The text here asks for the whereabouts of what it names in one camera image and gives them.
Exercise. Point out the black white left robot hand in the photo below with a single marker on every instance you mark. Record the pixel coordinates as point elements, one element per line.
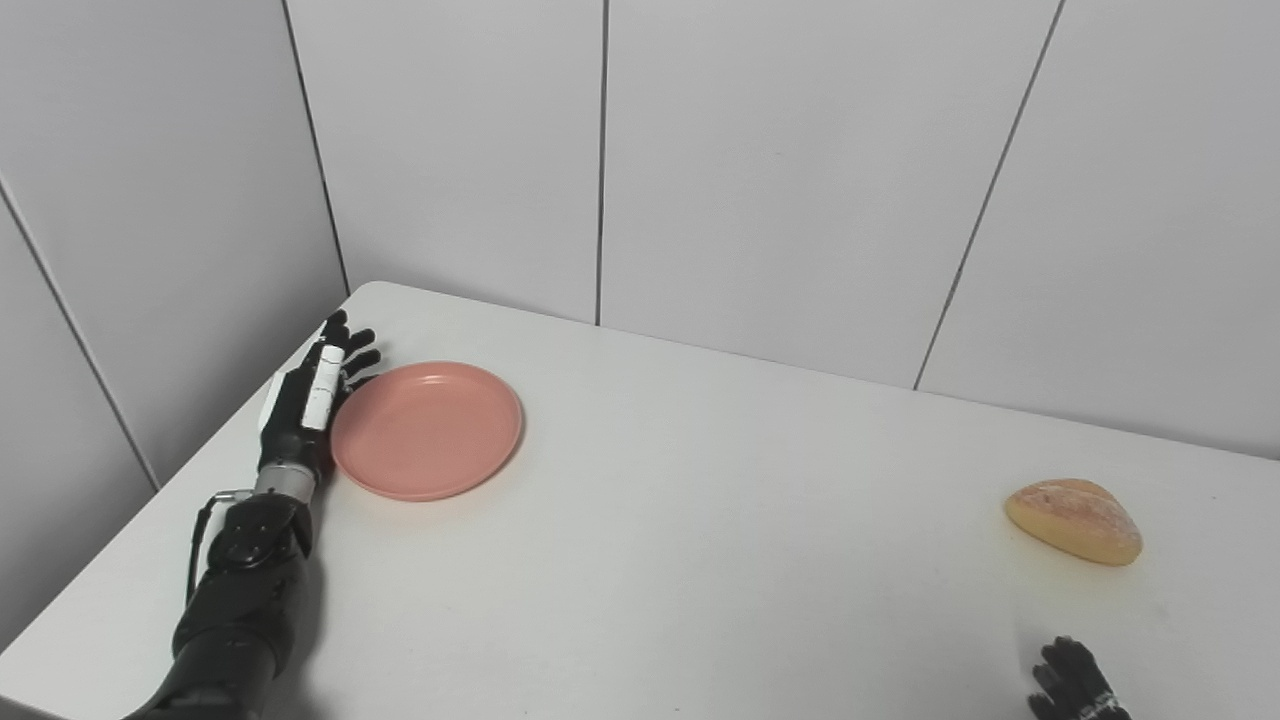
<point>300,410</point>

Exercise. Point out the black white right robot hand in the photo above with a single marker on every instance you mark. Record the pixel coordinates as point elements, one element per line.
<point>1075,685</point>

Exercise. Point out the pink round plate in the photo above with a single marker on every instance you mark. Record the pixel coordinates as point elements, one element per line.
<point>425,432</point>

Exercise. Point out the golden brown bread roll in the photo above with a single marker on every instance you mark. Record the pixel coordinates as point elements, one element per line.
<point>1075,520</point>

